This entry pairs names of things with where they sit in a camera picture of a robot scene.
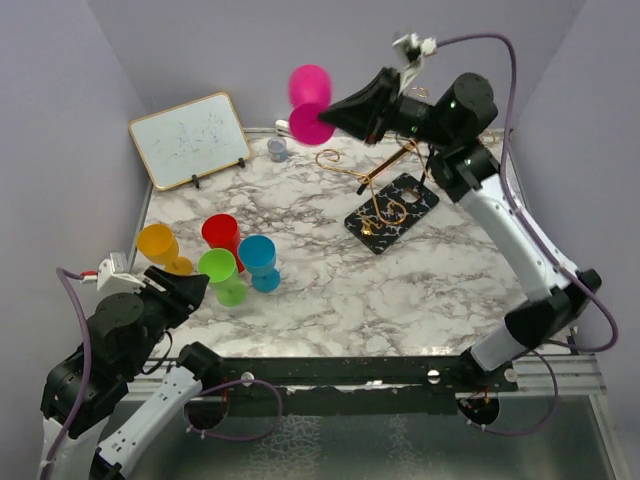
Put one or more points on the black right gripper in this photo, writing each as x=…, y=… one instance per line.
x=371, y=110

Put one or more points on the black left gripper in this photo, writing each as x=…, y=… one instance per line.
x=191, y=289

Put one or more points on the green wine glass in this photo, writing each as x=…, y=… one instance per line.
x=220, y=266

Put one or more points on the yellow wine glass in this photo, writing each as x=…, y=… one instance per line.
x=159, y=245

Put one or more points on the pink wine glass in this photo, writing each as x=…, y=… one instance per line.
x=310, y=90

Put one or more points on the red wine glass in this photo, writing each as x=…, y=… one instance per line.
x=222, y=231

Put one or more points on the blue wine glass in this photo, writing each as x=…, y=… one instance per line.
x=257, y=253

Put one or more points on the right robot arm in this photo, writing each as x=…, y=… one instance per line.
x=556, y=290

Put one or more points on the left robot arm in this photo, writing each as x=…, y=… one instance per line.
x=81, y=392

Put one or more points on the black marble rack base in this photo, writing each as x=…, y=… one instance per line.
x=393, y=211

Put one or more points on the white eraser block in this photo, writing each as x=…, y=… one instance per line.
x=282, y=128

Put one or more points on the small clear plastic jar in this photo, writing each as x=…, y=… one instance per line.
x=277, y=149

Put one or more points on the small whiteboard with stand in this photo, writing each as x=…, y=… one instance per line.
x=189, y=141

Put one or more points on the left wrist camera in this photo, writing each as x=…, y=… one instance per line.
x=114, y=277

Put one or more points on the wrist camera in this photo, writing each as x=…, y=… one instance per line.
x=114, y=277
x=413, y=50

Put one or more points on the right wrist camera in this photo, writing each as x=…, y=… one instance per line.
x=413, y=50

